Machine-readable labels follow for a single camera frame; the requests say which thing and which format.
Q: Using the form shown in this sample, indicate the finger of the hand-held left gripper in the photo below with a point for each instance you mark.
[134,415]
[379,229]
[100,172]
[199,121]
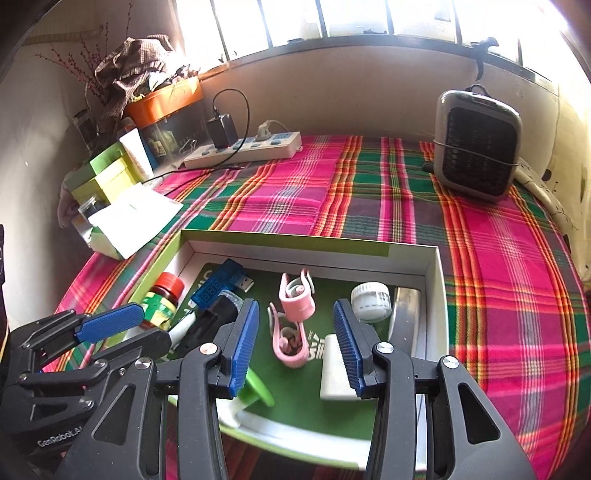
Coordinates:
[111,321]
[147,344]

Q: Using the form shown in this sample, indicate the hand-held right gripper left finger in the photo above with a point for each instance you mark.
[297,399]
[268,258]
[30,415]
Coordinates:
[242,353]

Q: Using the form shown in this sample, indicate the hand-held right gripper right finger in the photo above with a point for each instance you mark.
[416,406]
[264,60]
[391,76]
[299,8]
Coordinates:
[348,353]

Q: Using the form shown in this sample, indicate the white USB wall charger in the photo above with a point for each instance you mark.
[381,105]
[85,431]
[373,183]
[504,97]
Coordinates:
[332,369]

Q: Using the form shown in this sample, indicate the white marker pen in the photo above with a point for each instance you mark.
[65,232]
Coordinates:
[182,328]

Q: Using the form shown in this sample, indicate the green and white spool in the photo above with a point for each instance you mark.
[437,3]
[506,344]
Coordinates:
[254,392]

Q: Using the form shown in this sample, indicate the black battery charger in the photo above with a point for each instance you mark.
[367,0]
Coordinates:
[217,318]

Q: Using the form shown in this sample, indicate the red pill bottle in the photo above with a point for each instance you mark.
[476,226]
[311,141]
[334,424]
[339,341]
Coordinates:
[161,300]

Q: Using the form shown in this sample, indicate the pink clip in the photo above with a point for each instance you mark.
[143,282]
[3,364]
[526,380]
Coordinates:
[288,344]
[298,300]

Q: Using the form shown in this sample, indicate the white round jar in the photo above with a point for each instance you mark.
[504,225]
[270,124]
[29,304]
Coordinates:
[371,302]

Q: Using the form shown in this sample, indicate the black round disc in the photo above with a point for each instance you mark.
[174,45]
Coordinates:
[406,318]

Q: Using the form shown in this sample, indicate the blue USB tester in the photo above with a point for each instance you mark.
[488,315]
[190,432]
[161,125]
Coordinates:
[217,284]

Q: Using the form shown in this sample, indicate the green and white cardboard box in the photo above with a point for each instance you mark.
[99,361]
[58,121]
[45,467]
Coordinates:
[295,258]

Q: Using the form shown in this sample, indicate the green tissue pack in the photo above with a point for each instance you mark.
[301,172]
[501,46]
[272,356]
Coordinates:
[99,242]

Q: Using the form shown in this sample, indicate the white paper sheet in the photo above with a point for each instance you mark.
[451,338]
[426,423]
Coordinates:
[134,217]

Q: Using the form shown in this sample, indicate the small dark jar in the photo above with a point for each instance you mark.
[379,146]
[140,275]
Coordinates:
[90,207]

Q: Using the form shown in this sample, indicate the green and yellow boxes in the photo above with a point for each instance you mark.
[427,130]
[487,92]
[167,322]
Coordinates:
[104,177]

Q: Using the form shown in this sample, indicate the white tube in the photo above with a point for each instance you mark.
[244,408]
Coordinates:
[136,154]

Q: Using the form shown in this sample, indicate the plaid blanket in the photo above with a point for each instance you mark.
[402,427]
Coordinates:
[498,277]

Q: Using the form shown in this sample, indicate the white power strip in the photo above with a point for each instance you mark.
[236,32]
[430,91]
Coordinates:
[258,150]

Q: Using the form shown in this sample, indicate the orange lidded storage bin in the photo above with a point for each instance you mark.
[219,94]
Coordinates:
[178,127]

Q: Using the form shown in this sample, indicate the black power adapter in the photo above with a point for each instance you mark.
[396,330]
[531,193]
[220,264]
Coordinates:
[221,131]

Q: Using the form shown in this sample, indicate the white plug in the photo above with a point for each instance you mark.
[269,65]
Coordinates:
[267,130]

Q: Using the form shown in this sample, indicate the grey space heater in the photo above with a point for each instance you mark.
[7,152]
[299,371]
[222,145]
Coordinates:
[480,147]

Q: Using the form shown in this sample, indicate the brown crumpled cloth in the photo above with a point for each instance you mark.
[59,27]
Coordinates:
[134,69]

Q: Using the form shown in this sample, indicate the heart print curtain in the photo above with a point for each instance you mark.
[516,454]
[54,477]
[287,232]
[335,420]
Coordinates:
[554,194]

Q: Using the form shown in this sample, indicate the dried red branches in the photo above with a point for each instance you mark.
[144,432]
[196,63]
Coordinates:
[74,60]

